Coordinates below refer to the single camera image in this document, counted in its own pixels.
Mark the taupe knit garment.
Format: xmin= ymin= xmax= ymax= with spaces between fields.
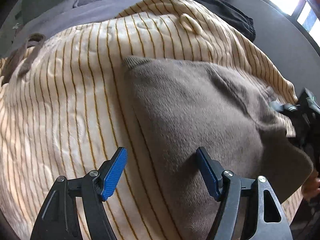
xmin=123 ymin=56 xmax=313 ymax=239

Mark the person's right hand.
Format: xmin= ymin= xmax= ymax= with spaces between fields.
xmin=301 ymin=170 xmax=320 ymax=201

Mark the dark garment at bed edge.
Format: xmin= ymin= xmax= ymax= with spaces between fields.
xmin=194 ymin=0 xmax=256 ymax=42

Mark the cream striped blanket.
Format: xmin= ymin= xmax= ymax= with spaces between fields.
xmin=1 ymin=0 xmax=297 ymax=239

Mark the brown garment on blanket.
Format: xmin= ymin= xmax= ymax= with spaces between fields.
xmin=1 ymin=33 xmax=46 ymax=85

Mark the lavender bed sheet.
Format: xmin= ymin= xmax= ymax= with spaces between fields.
xmin=6 ymin=0 xmax=142 ymax=55

